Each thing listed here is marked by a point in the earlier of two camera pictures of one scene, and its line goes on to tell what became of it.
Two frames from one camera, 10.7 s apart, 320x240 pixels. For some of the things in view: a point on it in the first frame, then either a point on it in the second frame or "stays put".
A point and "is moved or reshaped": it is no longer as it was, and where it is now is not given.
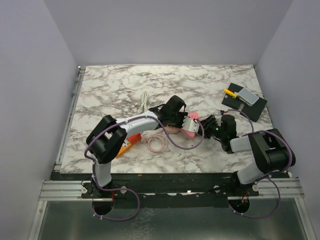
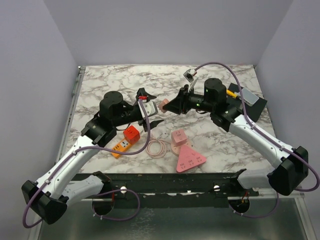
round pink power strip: x=172 y=130 → x=176 y=150
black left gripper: x=182 y=117 → x=143 y=92
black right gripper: x=208 y=123 → x=180 y=104
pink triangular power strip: x=192 y=115 → x=188 y=158
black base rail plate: x=168 y=190 stays put
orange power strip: x=126 y=145 stays put
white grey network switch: x=247 y=96 stays put
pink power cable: x=165 y=144 is moved or reshaped
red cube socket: x=134 y=138 stays put
